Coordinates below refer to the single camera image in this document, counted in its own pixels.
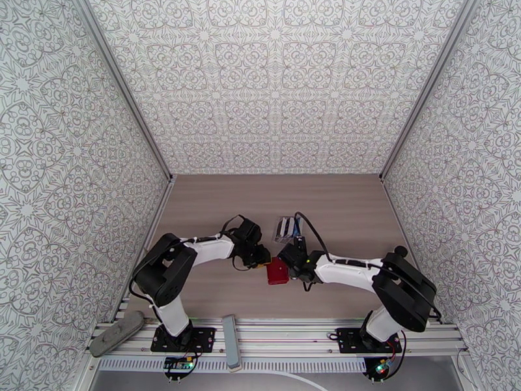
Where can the red leather card holder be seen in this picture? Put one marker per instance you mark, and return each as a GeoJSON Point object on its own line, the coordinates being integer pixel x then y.
{"type": "Point", "coordinates": [276, 273]}

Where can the blue VIP card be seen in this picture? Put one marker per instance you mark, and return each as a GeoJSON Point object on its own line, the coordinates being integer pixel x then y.
{"type": "Point", "coordinates": [299, 227]}

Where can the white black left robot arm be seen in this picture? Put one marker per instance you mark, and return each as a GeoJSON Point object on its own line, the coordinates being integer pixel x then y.
{"type": "Point", "coordinates": [211, 251]}

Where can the white card stack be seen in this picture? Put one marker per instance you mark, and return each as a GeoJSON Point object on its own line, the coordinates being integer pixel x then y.
{"type": "Point", "coordinates": [290, 227]}
{"type": "Point", "coordinates": [281, 227]}

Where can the grey rectangular bar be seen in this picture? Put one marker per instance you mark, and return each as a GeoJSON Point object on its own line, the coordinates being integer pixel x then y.
{"type": "Point", "coordinates": [232, 341]}

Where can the small black knob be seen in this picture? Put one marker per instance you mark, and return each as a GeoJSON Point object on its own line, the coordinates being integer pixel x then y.
{"type": "Point", "coordinates": [401, 250]}

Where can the green circuit board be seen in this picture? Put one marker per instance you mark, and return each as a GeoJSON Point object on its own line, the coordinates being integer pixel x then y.
{"type": "Point", "coordinates": [179, 364]}
{"type": "Point", "coordinates": [382, 367]}

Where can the grey metal panel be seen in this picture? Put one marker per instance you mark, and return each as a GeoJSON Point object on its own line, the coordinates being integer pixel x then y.
{"type": "Point", "coordinates": [163, 383]}

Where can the grey flat stone weight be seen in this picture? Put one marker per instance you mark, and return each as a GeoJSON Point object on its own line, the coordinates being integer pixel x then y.
{"type": "Point", "coordinates": [116, 333]}

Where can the aluminium rail frame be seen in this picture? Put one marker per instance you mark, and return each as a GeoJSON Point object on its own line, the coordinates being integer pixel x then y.
{"type": "Point", "coordinates": [285, 335]}

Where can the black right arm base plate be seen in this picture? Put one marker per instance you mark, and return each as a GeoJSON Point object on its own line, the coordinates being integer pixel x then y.
{"type": "Point", "coordinates": [346, 341]}

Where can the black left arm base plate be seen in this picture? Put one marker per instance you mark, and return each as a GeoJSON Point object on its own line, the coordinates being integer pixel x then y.
{"type": "Point", "coordinates": [203, 341]}

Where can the aluminium corner post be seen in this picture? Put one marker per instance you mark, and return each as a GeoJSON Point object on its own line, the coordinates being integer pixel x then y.
{"type": "Point", "coordinates": [430, 82]}
{"type": "Point", "coordinates": [122, 82]}

